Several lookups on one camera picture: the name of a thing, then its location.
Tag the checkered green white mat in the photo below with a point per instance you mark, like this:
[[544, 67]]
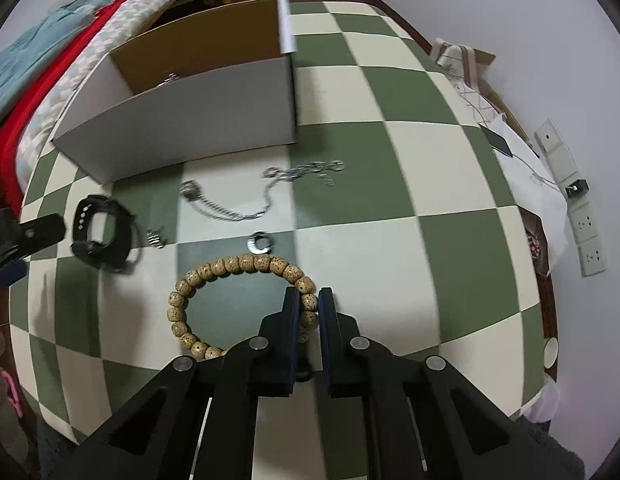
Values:
[[390, 160]]

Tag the silver jewelry piece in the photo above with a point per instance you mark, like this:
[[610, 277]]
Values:
[[171, 79]]

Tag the brown plush toy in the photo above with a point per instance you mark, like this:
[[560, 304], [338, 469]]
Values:
[[2, 385]]

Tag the pink plastic hook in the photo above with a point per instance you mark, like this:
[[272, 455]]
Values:
[[12, 392]]

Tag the small silver clasp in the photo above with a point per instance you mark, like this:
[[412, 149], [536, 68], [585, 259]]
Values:
[[156, 239]]

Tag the white cardboard box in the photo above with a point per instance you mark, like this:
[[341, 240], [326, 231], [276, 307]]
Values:
[[190, 105]]

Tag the black plug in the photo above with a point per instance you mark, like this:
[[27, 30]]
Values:
[[577, 187]]

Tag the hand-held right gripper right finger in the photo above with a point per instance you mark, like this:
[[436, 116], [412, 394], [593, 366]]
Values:
[[324, 318]]

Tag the teal blanket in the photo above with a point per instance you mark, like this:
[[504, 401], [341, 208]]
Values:
[[35, 40]]

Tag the floral patterned mattress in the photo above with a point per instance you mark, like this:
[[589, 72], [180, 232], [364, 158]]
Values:
[[90, 45]]

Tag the red blanket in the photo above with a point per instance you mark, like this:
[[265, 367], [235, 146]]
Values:
[[40, 90]]

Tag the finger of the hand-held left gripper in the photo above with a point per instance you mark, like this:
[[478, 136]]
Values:
[[37, 227]]

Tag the black smart watch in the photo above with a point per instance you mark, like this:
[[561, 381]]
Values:
[[102, 235]]

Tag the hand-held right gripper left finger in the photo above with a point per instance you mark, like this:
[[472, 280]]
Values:
[[293, 318]]

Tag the white wall power strip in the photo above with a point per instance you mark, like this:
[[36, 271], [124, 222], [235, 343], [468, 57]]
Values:
[[572, 195]]

